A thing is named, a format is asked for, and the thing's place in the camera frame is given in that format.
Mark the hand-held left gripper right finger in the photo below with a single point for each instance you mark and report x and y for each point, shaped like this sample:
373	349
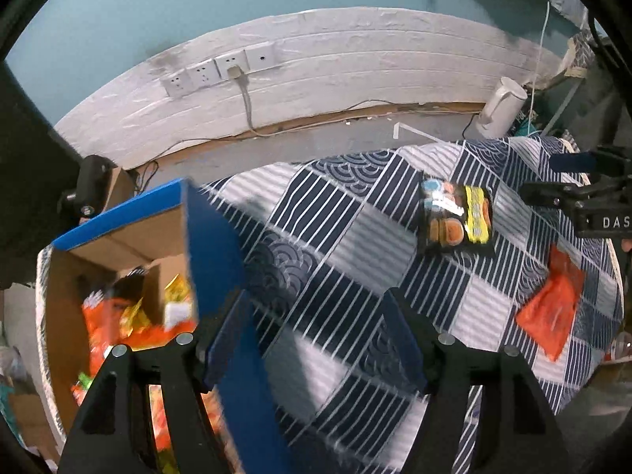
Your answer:
402	335

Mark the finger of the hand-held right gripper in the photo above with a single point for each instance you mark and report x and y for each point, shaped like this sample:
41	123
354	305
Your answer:
553	194
572	161

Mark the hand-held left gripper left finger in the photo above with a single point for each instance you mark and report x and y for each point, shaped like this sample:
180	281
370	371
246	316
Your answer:
229	335

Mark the blue cardboard box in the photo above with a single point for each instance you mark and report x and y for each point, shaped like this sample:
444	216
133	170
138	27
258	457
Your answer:
217	237

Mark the red snack packet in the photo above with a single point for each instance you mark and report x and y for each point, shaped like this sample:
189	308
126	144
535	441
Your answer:
548	311

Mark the black snack packet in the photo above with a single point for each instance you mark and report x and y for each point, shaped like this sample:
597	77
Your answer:
444	232

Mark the orange snack bag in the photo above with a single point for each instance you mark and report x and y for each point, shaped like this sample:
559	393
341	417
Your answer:
106	331

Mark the white kettle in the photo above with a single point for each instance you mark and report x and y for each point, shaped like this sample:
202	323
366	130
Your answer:
501	108

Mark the navy white patterned tablecloth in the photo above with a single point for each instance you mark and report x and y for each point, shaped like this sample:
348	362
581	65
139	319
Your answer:
345	266

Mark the brown cardboard box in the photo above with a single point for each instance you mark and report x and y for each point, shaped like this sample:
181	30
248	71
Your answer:
121	187

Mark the black cylindrical device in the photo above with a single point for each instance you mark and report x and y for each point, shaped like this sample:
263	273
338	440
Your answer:
91	182

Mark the white wall socket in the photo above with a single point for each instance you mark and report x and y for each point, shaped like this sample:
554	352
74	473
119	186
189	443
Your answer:
177	84
203	74
224	61
261	57

